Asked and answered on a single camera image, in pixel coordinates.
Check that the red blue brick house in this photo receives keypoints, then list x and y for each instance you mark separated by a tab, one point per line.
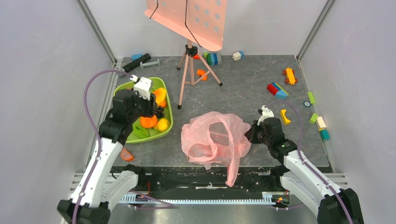
276	90

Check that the fake mango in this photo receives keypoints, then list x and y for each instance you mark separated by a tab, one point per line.
162	104

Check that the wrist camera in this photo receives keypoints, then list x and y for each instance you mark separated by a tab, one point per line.
142	86
265	113

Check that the green small brick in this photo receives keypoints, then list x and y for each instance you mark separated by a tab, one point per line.
313	118

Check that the yellow toy car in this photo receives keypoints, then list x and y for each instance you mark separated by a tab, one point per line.
289	74

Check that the pink plastic bag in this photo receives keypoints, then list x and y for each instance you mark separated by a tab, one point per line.
218	138

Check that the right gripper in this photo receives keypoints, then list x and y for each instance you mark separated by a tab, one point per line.
258	126

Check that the fake black grapes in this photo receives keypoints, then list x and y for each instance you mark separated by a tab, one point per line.
159	112

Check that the green plastic basin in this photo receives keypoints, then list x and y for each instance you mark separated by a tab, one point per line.
156	83

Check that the grey syringe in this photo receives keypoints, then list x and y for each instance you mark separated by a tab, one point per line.
143	65

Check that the small blue wheel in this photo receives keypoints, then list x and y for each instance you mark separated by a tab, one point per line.
307	104

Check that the fake green pepper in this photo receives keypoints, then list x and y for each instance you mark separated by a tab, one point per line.
141	133

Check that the white teal brick stack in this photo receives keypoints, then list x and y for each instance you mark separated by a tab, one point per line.
324	134

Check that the orange slice toy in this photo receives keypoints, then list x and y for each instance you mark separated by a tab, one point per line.
126	155

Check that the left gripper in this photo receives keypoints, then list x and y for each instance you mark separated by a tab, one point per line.
151	105

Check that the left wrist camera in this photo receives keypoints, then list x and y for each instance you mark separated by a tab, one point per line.
142	86

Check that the blue toy brick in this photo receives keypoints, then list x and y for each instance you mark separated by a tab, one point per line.
135	56

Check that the fake yellow orange fruit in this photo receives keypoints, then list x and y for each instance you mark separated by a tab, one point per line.
160	94

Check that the black microphone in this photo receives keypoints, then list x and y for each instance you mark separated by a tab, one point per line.
133	64

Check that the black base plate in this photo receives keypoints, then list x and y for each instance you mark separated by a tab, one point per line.
197	183

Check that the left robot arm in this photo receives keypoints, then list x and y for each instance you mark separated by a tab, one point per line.
92	202

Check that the white blue brick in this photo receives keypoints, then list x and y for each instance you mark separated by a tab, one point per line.
238	55

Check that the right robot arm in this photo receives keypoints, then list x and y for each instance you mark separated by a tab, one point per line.
328	201

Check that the pink music stand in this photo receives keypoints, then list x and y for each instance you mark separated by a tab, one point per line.
201	22

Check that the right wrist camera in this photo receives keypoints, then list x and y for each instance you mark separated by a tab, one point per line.
265	113

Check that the fake lemon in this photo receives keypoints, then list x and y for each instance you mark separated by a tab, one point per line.
162	125

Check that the green blue brick stack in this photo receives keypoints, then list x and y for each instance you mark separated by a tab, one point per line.
212	58

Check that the green flat brick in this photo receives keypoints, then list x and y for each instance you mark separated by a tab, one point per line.
311	98

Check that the yellow curved brick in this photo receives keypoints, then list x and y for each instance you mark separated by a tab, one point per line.
284	117

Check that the orange curved brick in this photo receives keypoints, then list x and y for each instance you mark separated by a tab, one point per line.
202	74

